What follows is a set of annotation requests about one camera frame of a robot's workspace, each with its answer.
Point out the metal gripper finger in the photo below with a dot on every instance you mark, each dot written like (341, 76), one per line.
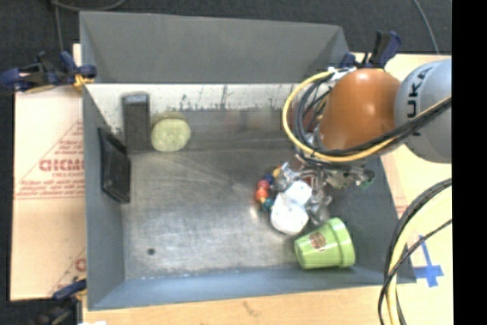
(284, 175)
(319, 207)

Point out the white rounded toy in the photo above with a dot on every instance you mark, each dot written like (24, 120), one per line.
(290, 211)

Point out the green plastic cup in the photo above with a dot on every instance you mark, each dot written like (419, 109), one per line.
(327, 245)

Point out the grey metal bin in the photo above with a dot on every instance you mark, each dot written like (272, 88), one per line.
(198, 224)

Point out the yellow-green round sponge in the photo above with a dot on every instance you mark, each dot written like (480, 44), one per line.
(170, 133)

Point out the dark green flat block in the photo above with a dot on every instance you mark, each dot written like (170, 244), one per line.
(135, 123)
(114, 167)

